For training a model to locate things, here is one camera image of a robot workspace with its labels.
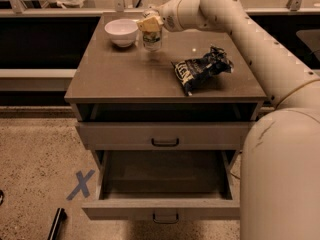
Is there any blue chip bag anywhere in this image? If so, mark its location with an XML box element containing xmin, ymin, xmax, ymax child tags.
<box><xmin>172</xmin><ymin>45</ymin><xmax>234</xmax><ymax>96</ymax></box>

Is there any white ceramic bowl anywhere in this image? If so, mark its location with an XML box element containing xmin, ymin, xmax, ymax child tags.
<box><xmin>104</xmin><ymin>19</ymin><xmax>138</xmax><ymax>47</ymax></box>

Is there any black bar lower left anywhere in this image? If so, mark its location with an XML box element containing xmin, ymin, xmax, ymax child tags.
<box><xmin>47</xmin><ymin>208</ymin><xmax>67</xmax><ymax>240</ymax></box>

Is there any blue tape cross mark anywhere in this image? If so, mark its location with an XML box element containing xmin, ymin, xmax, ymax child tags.
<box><xmin>67</xmin><ymin>170</ymin><xmax>95</xmax><ymax>201</ymax></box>

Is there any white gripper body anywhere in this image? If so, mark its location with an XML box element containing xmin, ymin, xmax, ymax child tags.
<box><xmin>156</xmin><ymin>0</ymin><xmax>182</xmax><ymax>32</ymax></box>

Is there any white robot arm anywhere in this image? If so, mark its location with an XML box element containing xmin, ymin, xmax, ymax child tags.
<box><xmin>138</xmin><ymin>0</ymin><xmax>320</xmax><ymax>240</ymax></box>

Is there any grey drawer cabinet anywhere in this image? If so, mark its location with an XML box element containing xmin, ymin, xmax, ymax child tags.
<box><xmin>64</xmin><ymin>11</ymin><xmax>268</xmax><ymax>222</ymax></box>

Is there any open middle grey drawer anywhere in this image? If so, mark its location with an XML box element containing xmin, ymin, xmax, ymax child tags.
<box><xmin>82</xmin><ymin>150</ymin><xmax>240</xmax><ymax>224</ymax></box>

